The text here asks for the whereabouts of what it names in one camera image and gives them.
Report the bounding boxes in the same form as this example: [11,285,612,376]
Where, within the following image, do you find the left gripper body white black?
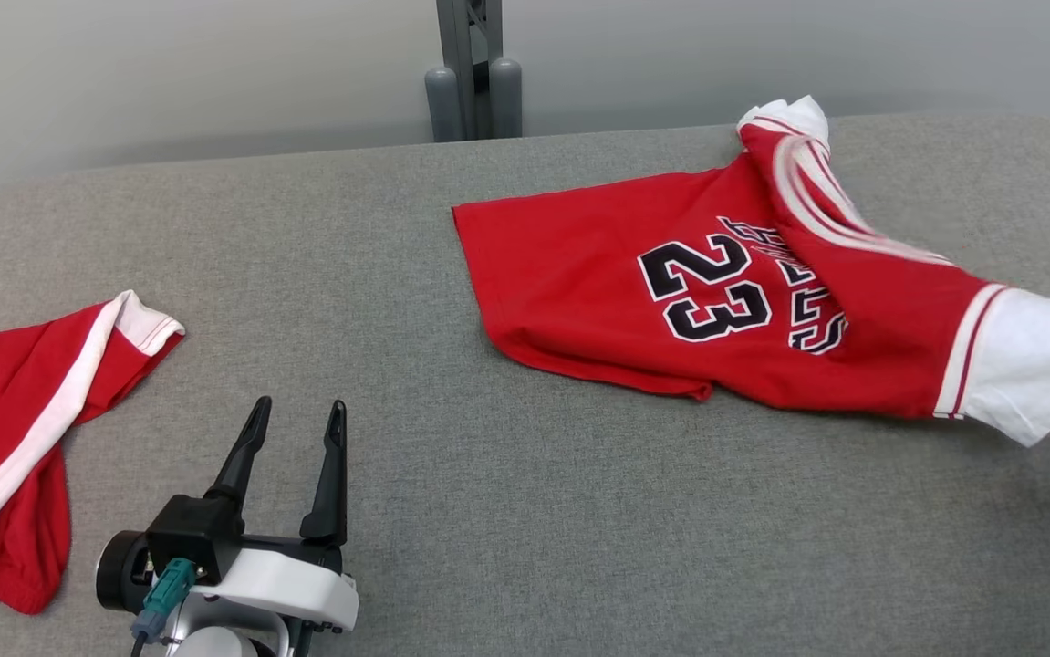
[95,530,361,634]

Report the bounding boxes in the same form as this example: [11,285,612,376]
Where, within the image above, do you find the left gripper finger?
[300,400,348,548]
[204,396,273,536]

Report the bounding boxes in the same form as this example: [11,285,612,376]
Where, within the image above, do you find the red jersey with number 23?
[452,95,1050,448]

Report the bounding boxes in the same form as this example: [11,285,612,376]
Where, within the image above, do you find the grey metal truss stand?
[424,0,524,143]

